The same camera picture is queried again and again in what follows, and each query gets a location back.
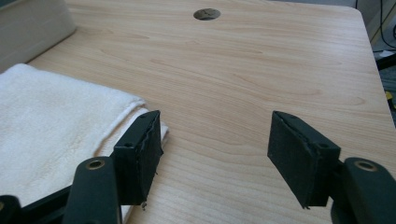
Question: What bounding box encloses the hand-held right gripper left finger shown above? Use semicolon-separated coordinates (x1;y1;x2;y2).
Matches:
112;109;164;206

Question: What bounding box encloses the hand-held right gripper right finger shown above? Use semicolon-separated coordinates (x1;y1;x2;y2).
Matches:
266;110;342;210

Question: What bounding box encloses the white folded towel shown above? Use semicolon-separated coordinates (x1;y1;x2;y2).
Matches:
0;63;170;224

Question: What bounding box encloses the white plastic box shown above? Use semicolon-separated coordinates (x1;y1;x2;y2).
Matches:
0;0;78;73

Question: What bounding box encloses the black cable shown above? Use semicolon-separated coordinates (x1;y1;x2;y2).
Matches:
378;0;396;50

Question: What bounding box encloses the round table cable hole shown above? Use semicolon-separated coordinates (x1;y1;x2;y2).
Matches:
192;7;222;21

